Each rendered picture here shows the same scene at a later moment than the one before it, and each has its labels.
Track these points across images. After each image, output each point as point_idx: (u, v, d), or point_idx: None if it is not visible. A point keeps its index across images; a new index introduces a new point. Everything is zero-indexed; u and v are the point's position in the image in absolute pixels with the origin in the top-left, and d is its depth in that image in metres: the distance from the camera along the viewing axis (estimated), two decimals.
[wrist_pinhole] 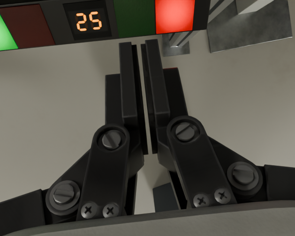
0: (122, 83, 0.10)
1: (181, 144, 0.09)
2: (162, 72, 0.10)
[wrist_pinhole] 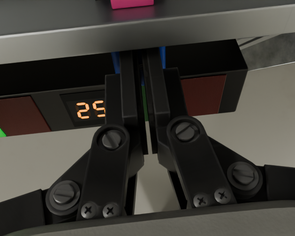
0: (122, 83, 0.10)
1: (181, 144, 0.09)
2: (162, 72, 0.10)
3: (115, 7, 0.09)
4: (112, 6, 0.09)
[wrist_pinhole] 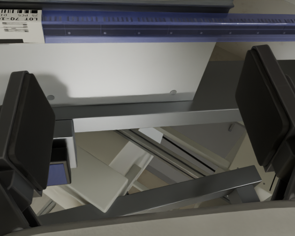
0: (0, 119, 0.09)
1: None
2: (286, 81, 0.10)
3: None
4: None
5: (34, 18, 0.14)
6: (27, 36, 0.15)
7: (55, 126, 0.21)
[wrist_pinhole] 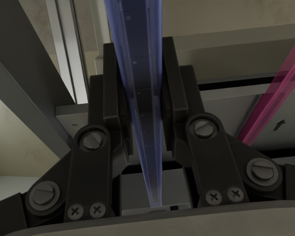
0: (105, 83, 0.10)
1: (199, 140, 0.09)
2: (178, 70, 0.10)
3: None
4: None
5: None
6: None
7: None
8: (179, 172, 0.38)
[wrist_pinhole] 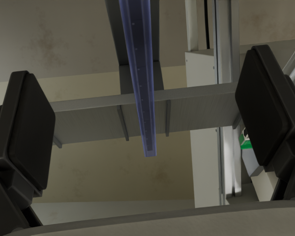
0: (0, 119, 0.09)
1: None
2: (286, 81, 0.10)
3: None
4: None
5: None
6: None
7: None
8: None
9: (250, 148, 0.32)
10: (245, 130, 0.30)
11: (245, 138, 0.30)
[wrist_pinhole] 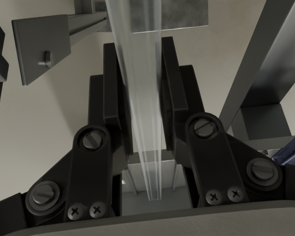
0: (105, 83, 0.10)
1: (199, 140, 0.09)
2: (178, 70, 0.10)
3: None
4: None
5: None
6: None
7: None
8: None
9: None
10: None
11: None
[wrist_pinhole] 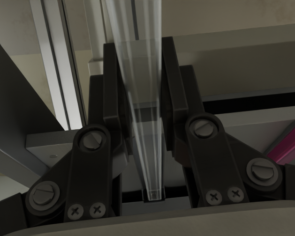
0: (105, 83, 0.10)
1: (199, 140, 0.09)
2: (178, 70, 0.10)
3: None
4: None
5: None
6: None
7: None
8: (185, 200, 0.32)
9: None
10: None
11: None
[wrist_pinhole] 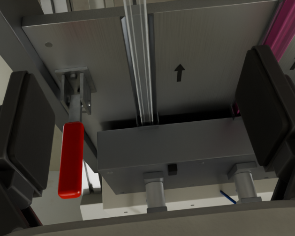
0: (0, 119, 0.09)
1: None
2: (286, 81, 0.10)
3: None
4: None
5: None
6: None
7: None
8: (178, 126, 0.33)
9: None
10: None
11: None
